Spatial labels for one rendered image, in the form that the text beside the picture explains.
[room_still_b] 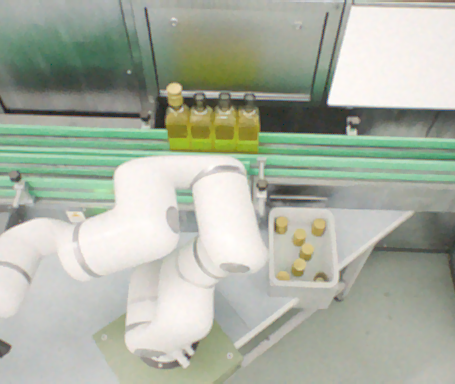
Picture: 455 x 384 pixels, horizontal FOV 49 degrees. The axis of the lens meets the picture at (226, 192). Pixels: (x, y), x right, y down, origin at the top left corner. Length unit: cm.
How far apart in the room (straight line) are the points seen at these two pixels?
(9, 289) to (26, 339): 61
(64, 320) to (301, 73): 87
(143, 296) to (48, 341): 50
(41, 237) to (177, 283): 23
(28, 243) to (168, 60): 64
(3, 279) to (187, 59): 73
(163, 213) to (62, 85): 88
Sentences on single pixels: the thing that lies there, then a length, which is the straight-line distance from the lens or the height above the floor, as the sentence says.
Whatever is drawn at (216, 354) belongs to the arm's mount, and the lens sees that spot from 120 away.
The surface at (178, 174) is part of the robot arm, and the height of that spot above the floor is 142.
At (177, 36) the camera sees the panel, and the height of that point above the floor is 121.
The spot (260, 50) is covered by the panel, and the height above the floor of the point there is 117.
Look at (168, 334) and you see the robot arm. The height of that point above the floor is 121.
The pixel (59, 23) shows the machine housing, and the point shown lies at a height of 121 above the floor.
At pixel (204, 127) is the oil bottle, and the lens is 123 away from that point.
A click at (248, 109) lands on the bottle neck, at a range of 120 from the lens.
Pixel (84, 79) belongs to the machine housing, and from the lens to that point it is 145.
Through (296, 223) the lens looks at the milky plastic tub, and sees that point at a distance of 141.
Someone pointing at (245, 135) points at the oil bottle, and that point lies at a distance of 125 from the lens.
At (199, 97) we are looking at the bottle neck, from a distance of 120.
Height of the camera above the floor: 200
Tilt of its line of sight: 58 degrees down
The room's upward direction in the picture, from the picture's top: straight up
